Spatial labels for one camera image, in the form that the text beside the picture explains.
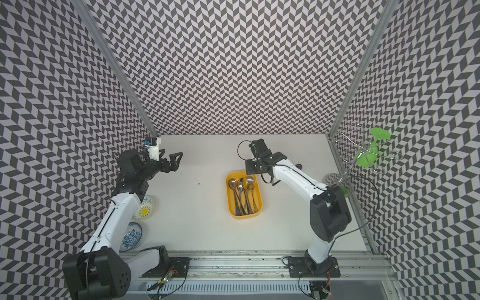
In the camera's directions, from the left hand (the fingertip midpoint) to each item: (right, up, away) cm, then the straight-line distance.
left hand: (172, 153), depth 79 cm
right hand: (+35, -8, +8) cm, 36 cm away
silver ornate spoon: (+29, -19, +15) cm, 37 cm away
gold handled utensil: (+34, -15, +19) cm, 41 cm away
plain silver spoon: (+33, -19, +17) cm, 41 cm away
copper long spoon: (+24, -16, +16) cm, 33 cm away
